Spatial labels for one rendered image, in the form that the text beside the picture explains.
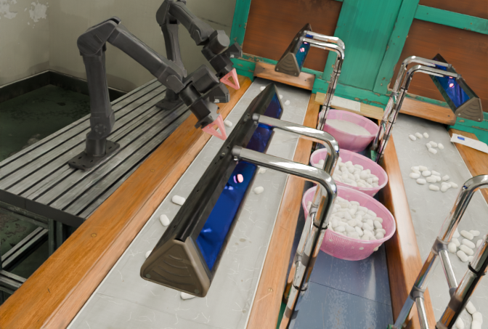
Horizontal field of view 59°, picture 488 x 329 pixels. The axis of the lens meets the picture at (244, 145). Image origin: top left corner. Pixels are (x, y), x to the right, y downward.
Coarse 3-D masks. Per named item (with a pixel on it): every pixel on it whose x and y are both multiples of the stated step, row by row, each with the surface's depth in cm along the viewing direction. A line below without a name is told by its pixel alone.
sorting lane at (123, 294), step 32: (288, 96) 211; (224, 128) 163; (160, 224) 105; (256, 224) 113; (128, 256) 94; (224, 256) 99; (256, 256) 102; (128, 288) 86; (160, 288) 87; (224, 288) 91; (256, 288) 92; (96, 320) 78; (128, 320) 79; (160, 320) 81; (192, 320) 82; (224, 320) 83
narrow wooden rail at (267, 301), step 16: (304, 144) 158; (304, 160) 146; (288, 176) 134; (288, 192) 125; (288, 208) 118; (288, 224) 111; (272, 240) 104; (288, 240) 105; (272, 256) 99; (288, 256) 100; (272, 272) 94; (272, 288) 90; (256, 304) 85; (272, 304) 86; (256, 320) 82; (272, 320) 82
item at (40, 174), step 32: (128, 96) 192; (160, 96) 199; (64, 128) 154; (128, 128) 164; (160, 128) 169; (32, 160) 133; (64, 160) 136; (128, 160) 143; (0, 192) 118; (32, 192) 118; (64, 192) 123; (96, 192) 124
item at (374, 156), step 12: (408, 60) 160; (420, 60) 159; (432, 60) 159; (408, 72) 148; (432, 72) 145; (444, 72) 145; (396, 84) 164; (408, 84) 149; (396, 96) 165; (396, 108) 153; (384, 120) 171; (384, 132) 161; (384, 144) 159; (372, 156) 172
